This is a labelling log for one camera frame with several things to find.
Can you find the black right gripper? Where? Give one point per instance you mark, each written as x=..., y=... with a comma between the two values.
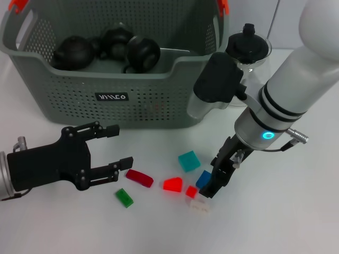
x=227, y=158

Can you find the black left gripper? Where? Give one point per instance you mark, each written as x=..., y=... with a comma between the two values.
x=45, y=164

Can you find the blue square plate brick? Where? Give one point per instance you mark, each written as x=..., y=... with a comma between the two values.
x=203, y=179

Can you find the glass teacup with black sleeve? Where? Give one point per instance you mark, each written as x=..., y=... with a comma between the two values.
x=116, y=42
x=143, y=54

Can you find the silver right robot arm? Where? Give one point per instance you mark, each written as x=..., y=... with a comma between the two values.
x=291, y=79

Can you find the grey-green perforated storage bin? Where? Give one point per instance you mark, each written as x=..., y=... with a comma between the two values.
x=132, y=111

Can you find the teal square plate brick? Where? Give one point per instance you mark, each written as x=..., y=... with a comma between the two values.
x=188, y=161

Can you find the small red brick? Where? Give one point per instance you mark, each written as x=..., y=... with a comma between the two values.
x=191, y=191

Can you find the long white brick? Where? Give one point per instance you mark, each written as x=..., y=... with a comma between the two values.
x=199, y=207

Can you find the dark red curved brick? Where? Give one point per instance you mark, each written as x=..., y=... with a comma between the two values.
x=139, y=178

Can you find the bright red slope brick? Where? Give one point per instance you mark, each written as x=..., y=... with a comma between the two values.
x=173, y=184

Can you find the green two-stud brick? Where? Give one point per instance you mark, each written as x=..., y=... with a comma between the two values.
x=124, y=198

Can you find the dark clay teapot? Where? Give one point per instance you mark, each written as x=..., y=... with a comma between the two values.
x=76, y=51

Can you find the glass teapot with black lid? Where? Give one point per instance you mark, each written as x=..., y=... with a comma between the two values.
x=246, y=45

